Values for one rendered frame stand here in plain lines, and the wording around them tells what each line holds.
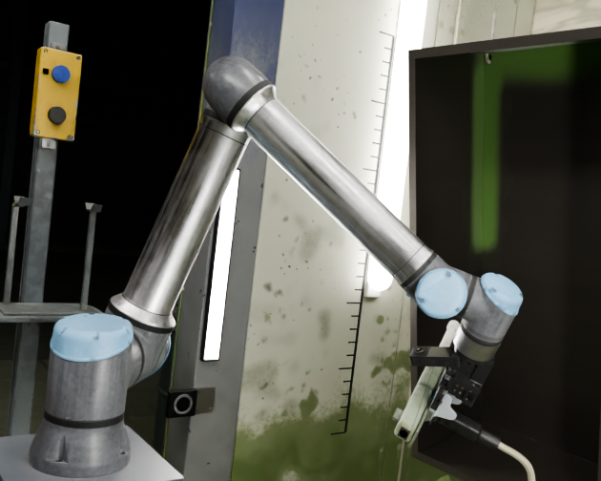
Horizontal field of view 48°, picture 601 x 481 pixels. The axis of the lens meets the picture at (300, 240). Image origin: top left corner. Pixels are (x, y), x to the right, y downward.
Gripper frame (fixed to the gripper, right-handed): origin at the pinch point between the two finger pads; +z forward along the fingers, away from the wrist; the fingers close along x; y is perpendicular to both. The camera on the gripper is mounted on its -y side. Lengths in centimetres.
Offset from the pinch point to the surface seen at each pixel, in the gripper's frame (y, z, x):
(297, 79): -83, -30, 86
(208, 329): -71, 39, 33
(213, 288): -75, 28, 38
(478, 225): -8, -11, 79
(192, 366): -72, 53, 29
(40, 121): -133, -11, 23
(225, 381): -61, 58, 35
